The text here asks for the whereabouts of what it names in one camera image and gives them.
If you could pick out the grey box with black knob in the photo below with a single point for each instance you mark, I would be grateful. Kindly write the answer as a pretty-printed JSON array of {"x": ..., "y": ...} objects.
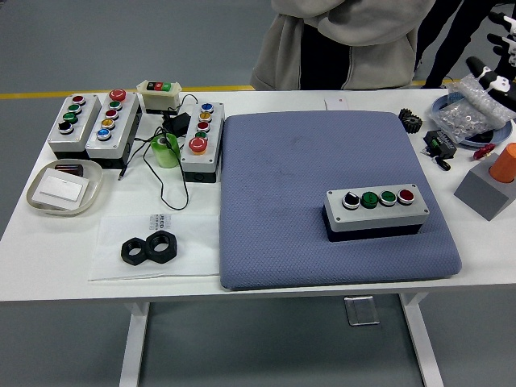
[{"x": 86, "y": 117}]

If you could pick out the small black plug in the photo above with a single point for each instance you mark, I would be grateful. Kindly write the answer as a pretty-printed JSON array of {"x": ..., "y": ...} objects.
[{"x": 442, "y": 164}]

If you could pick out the blue-grey woven mat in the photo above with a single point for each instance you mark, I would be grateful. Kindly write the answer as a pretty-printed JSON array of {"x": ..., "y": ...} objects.
[{"x": 282, "y": 201}]

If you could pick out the white shallow tray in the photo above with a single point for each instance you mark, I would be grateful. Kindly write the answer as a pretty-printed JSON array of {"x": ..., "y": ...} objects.
[{"x": 94, "y": 177}]

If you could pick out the white table leg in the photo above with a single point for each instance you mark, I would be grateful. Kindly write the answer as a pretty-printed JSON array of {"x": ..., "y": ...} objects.
[
  {"x": 133, "y": 346},
  {"x": 423, "y": 346}
]

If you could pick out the black toothed gear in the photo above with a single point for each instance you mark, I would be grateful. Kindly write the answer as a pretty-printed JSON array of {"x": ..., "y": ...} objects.
[{"x": 410, "y": 121}]

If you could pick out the small black hex nut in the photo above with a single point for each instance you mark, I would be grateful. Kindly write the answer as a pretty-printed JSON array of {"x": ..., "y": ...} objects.
[{"x": 127, "y": 258}]

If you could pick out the bubble-wrap bag of washers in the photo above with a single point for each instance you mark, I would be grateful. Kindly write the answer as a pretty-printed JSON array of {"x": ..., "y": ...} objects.
[{"x": 471, "y": 113}]

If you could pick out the white wall switch panel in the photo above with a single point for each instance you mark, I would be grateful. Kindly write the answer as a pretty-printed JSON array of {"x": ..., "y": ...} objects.
[{"x": 60, "y": 189}]

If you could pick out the black power adapter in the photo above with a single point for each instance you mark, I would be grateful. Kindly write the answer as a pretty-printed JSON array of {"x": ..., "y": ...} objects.
[{"x": 177, "y": 123}]

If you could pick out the metal bracket under table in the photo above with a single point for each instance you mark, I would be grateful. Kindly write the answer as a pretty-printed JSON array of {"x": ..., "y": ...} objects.
[{"x": 363, "y": 310}]

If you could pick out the person in black trousers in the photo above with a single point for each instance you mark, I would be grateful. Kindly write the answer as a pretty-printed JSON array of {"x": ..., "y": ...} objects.
[{"x": 451, "y": 44}]

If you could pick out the black module with green terminal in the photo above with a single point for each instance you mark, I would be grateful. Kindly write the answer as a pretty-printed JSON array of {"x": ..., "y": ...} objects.
[{"x": 437, "y": 141}]

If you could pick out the narrow grey emergency-stop button box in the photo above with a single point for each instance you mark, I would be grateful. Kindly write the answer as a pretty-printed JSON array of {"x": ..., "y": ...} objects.
[{"x": 213, "y": 133}]

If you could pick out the green tape roll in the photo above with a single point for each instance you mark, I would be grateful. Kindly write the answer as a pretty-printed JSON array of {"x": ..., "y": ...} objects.
[{"x": 165, "y": 157}]

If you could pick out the wide grey emergency-stop button box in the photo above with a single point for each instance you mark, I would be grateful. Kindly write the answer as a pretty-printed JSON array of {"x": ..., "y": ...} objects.
[{"x": 121, "y": 129}]

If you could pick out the clear printed plastic bag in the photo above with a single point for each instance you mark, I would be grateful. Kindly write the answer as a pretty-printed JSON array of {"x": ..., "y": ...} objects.
[{"x": 113, "y": 242}]

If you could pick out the cream red-green switch box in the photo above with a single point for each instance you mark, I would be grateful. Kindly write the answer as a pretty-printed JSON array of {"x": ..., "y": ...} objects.
[{"x": 159, "y": 96}]

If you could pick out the blue round plate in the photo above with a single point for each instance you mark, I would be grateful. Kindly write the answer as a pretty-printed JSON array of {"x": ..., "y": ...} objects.
[{"x": 439, "y": 105}]

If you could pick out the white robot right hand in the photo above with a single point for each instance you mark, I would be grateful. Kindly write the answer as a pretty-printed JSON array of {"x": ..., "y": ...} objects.
[{"x": 500, "y": 82}]

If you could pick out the small red clip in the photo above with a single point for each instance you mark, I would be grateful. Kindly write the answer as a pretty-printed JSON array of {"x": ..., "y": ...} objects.
[{"x": 483, "y": 151}]

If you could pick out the grey four-button control box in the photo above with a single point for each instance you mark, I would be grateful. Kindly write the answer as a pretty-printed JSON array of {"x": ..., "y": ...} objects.
[{"x": 363, "y": 219}]

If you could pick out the large black hex nut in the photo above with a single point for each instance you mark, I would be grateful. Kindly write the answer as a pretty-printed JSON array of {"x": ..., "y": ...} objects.
[{"x": 169, "y": 254}]

